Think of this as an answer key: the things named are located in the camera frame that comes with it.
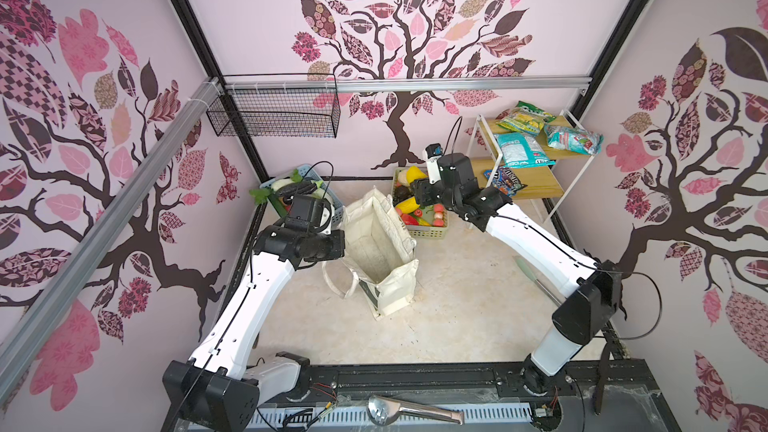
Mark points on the black wire wall basket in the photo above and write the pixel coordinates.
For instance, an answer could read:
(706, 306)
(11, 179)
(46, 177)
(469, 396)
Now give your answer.
(277, 105)

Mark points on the cream canvas grocery bag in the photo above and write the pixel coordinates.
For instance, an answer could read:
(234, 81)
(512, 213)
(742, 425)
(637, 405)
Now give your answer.
(379, 253)

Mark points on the green plastic fruit basket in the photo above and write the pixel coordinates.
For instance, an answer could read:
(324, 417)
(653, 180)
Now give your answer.
(428, 222)

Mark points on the dark purple eggplant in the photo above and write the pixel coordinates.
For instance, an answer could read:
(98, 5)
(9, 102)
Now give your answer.
(303, 187)

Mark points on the white teal red snack bag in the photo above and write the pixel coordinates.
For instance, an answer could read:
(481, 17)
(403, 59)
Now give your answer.
(574, 140)

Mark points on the blue plastic vegetable basket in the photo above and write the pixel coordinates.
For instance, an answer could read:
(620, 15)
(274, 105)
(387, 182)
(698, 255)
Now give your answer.
(304, 172)

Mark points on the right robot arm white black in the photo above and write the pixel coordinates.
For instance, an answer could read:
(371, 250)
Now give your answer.
(591, 290)

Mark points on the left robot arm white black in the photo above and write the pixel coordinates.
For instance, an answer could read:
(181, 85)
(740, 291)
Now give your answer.
(211, 388)

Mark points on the M&M candy bag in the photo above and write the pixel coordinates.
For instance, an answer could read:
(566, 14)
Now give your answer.
(505, 180)

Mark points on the white wire wooden shelf rack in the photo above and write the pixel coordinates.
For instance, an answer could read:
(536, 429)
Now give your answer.
(493, 148)

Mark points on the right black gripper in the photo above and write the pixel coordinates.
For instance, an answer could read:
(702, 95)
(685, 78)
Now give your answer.
(420, 192)

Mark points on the yellow green snack bag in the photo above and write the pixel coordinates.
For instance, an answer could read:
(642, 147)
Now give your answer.
(526, 118)

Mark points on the yellow lemon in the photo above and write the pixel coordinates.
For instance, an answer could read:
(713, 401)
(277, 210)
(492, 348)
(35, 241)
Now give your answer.
(414, 174)

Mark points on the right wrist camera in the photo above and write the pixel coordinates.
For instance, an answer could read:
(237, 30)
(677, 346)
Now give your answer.
(432, 153)

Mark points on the green lettuce leaf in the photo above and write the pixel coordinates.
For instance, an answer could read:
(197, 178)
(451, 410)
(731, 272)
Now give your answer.
(261, 195)

